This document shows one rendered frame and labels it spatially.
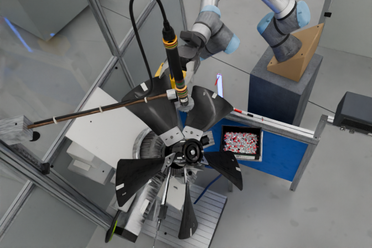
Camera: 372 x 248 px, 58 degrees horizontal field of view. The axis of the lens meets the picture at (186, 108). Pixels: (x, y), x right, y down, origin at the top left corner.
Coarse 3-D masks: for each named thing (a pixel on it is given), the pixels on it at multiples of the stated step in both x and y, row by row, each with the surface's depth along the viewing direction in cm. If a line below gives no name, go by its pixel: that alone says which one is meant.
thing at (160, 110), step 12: (156, 84) 138; (168, 84) 139; (132, 96) 138; (132, 108) 139; (144, 108) 139; (156, 108) 139; (168, 108) 140; (144, 120) 141; (156, 120) 141; (168, 120) 140; (156, 132) 143
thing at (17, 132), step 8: (0, 120) 120; (8, 120) 120; (16, 120) 119; (24, 120) 120; (0, 128) 118; (8, 128) 118; (16, 128) 117; (24, 128) 118; (32, 128) 124; (0, 136) 117; (8, 136) 118; (16, 136) 119; (24, 136) 120; (32, 136) 123; (8, 144) 122
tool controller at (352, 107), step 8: (344, 96) 145; (352, 96) 142; (360, 96) 142; (368, 96) 141; (344, 104) 142; (352, 104) 142; (360, 104) 141; (368, 104) 140; (336, 112) 157; (344, 112) 141; (352, 112) 141; (360, 112) 140; (368, 112) 139; (336, 120) 151; (344, 120) 145; (352, 120) 143; (360, 120) 140; (368, 120) 138; (344, 128) 153; (352, 128) 152; (360, 128) 148; (368, 128) 144
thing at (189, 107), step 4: (168, 92) 121; (168, 96) 120; (172, 96) 120; (176, 96) 122; (188, 96) 129; (172, 100) 122; (176, 100) 122; (188, 100) 128; (192, 100) 128; (176, 104) 125; (180, 104) 128; (188, 104) 128; (192, 104) 127; (180, 108) 127; (184, 108) 127; (188, 108) 126
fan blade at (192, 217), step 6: (186, 186) 139; (186, 192) 139; (186, 198) 138; (186, 204) 138; (186, 210) 138; (192, 210) 148; (186, 216) 137; (192, 216) 146; (186, 222) 137; (192, 222) 145; (180, 228) 133; (186, 228) 137; (192, 228) 144; (180, 234) 133; (186, 234) 137; (192, 234) 143
